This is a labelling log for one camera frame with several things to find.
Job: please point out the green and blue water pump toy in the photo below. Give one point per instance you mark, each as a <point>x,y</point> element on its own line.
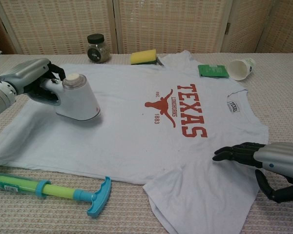
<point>51,189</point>

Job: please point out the right grey and black robot hand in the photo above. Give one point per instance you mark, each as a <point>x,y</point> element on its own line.
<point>273,158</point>

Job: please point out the glass jar with black lid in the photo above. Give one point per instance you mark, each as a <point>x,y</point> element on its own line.
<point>97,51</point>

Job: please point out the yellow and green sponge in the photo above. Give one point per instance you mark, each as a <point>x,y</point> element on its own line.
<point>140,58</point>

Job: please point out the woven folding screen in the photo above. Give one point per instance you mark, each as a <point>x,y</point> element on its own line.
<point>161,24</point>

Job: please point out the green paper packet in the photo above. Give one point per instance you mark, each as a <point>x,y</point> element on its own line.
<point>212,70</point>

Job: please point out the left grey and black robot hand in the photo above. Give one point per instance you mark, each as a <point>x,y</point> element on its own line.
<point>24,73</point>

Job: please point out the white paper cup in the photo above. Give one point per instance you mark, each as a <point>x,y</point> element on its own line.
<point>240,69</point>

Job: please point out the beige woven table cloth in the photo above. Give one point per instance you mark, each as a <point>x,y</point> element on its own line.
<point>283,109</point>

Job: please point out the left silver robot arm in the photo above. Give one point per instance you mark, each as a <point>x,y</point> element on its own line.
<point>0,97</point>

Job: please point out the white Texas Longhorns T-shirt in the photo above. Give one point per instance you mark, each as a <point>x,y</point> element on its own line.
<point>127,136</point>

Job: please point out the white steam iron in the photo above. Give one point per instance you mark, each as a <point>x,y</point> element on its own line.
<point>78,100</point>

